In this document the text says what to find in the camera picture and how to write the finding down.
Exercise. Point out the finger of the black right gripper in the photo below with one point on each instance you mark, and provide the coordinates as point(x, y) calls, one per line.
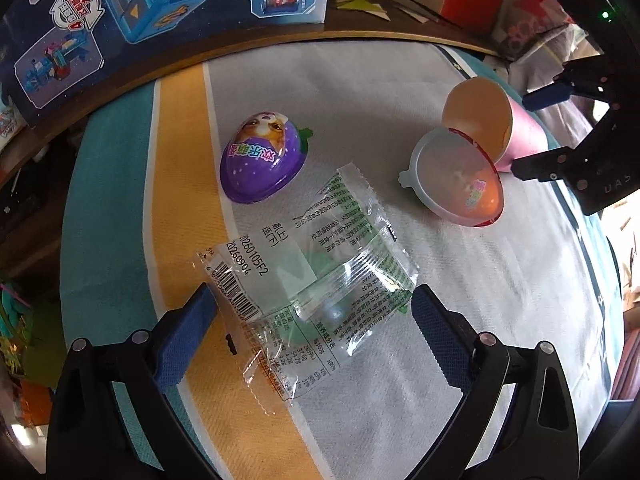
point(589, 78)
point(545, 166)

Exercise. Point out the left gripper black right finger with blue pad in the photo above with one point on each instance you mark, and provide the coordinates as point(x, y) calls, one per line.
point(515, 419)

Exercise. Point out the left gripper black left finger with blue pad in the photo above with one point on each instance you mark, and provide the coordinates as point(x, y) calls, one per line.
point(88, 438)

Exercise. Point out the purple fabric covered furniture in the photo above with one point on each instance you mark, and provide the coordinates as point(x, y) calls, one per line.
point(570, 121)

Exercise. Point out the pink paper cup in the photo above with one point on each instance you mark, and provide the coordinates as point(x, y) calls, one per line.
point(480, 108)

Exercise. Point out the orange clear egg capsule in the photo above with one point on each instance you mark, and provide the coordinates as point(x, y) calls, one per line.
point(454, 178)

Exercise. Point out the clear plastic snack wrapper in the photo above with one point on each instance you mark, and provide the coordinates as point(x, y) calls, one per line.
point(304, 295)

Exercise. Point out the purple toy egg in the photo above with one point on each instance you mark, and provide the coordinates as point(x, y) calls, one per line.
point(266, 153)

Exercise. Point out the blue toy packaging box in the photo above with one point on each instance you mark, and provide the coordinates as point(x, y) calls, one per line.
point(52, 50)

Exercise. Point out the black camera box green light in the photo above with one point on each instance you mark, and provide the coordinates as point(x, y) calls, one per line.
point(612, 25)

